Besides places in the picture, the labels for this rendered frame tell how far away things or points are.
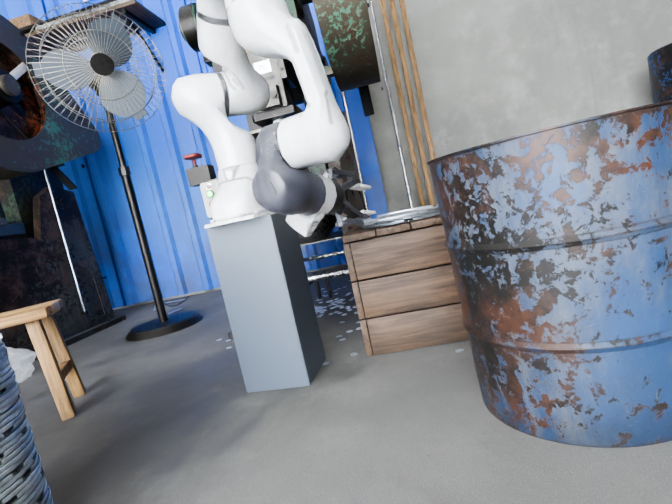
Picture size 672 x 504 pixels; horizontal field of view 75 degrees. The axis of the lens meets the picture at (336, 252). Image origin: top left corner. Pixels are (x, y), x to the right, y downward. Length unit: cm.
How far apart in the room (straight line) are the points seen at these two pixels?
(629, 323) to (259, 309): 79
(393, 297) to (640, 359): 65
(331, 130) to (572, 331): 49
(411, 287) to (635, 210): 65
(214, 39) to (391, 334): 87
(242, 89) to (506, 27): 239
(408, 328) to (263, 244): 46
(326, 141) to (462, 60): 252
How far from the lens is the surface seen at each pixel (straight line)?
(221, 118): 118
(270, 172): 77
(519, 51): 331
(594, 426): 80
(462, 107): 317
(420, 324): 124
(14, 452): 89
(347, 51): 180
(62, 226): 304
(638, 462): 80
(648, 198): 73
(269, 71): 199
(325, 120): 77
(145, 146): 355
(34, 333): 153
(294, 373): 117
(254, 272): 113
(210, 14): 113
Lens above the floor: 44
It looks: 6 degrees down
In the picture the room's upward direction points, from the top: 12 degrees counter-clockwise
